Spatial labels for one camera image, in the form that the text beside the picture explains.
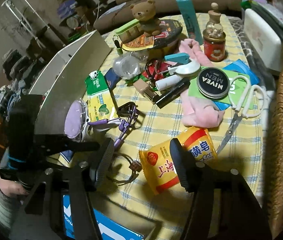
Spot beige foundation bottle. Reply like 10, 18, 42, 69
133, 79, 160, 104

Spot clear plastic cup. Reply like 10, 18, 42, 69
112, 54, 140, 80

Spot person left hand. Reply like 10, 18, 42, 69
0, 177, 29, 198

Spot yellow soap packet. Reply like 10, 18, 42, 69
139, 127, 217, 194

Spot purple eyelash curler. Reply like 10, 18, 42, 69
87, 102, 139, 150

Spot green Darlie toothpaste box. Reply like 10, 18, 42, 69
84, 70, 118, 122

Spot pink sock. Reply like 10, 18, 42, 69
178, 38, 226, 128

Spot blue printed box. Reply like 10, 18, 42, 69
63, 194, 144, 240

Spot white storage tray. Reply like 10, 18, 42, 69
29, 30, 110, 134

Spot yellow checkered tablecloth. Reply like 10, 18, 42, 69
81, 12, 265, 240

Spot navy blue sachet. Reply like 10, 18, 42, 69
105, 68, 121, 90

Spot black mascara tube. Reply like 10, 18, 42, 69
156, 77, 190, 109

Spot Nivea men tin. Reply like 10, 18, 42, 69
196, 67, 230, 100

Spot green card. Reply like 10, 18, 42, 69
188, 67, 258, 110

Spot white lip balm tube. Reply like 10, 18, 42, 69
155, 74, 182, 91

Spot KFC ketchup packet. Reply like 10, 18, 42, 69
143, 59, 171, 83

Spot white and teal dispenser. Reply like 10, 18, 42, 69
164, 53, 201, 75

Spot blue packet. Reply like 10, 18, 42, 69
224, 59, 260, 85

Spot instant noodle bowl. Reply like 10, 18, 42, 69
121, 19, 183, 51

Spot green lid snack box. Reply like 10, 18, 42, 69
115, 19, 144, 43

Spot red jar with glass top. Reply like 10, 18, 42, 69
203, 2, 226, 62

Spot white tissue box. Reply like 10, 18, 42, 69
244, 9, 283, 75

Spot teal spray bottle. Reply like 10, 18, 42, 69
176, 0, 203, 45

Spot white clothes rack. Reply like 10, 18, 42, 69
1, 0, 68, 49

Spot brown bear figurine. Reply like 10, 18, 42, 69
129, 0, 162, 37

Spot remote control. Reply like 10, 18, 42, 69
252, 2, 283, 28

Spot black cord bracelet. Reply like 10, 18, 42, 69
106, 152, 143, 186

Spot white handled scissors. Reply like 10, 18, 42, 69
216, 75, 267, 154

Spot green black keychain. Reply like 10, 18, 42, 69
112, 35, 123, 55

